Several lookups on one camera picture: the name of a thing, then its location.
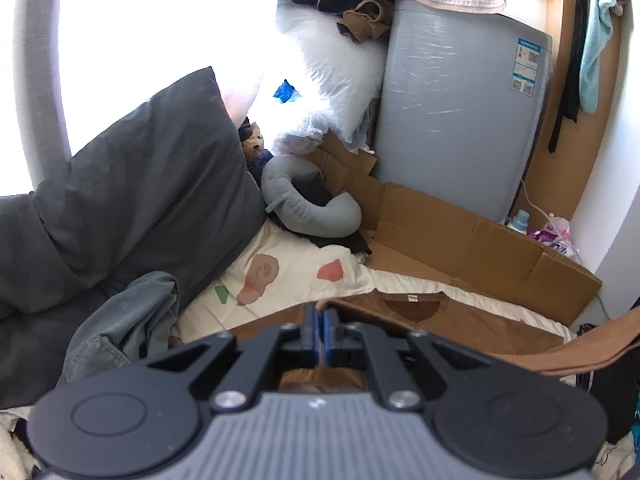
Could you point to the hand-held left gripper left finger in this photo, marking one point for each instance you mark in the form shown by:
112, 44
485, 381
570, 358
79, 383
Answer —
312, 332

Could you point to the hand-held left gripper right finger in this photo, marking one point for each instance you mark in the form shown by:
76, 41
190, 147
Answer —
328, 332

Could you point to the brown t-shirt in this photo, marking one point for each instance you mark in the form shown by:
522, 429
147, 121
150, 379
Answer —
475, 320

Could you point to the white printed bed sheet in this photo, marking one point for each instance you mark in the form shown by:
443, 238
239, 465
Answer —
295, 270

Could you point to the black cloth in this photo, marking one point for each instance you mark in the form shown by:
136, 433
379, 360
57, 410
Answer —
345, 245

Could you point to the gray neck pillow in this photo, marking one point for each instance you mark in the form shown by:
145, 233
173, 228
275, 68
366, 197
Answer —
310, 219

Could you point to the flattened cardboard box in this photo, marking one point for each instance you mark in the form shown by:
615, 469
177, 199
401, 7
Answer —
450, 240

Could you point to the gray-blue garment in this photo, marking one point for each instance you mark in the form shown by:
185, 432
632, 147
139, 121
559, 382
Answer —
125, 320

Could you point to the brown teddy bear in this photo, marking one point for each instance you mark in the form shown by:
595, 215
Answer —
252, 142

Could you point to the blue detergent bottle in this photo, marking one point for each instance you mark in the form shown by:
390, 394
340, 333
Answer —
519, 220

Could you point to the dark gray pillow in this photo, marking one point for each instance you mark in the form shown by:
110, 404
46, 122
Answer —
150, 170

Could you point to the blue plastic scrap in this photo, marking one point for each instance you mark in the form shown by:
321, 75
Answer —
286, 92

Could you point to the pink packet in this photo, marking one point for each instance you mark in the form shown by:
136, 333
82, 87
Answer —
555, 237

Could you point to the gray washing machine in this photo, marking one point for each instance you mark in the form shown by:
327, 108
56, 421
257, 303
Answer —
450, 110

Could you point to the white plastic-wrapped pillow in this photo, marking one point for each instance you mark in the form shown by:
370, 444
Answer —
340, 65

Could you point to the brown wooden panel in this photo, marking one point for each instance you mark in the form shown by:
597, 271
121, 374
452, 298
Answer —
560, 185

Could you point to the brown knit garment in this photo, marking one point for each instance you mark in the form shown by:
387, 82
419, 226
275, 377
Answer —
365, 22

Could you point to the white fleece blanket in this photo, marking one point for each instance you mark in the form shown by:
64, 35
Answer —
15, 440

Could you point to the teal printed packet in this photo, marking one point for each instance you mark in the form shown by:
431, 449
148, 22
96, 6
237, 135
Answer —
636, 435

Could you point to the light blue towel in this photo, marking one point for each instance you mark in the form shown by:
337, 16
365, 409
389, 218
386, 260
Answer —
595, 50

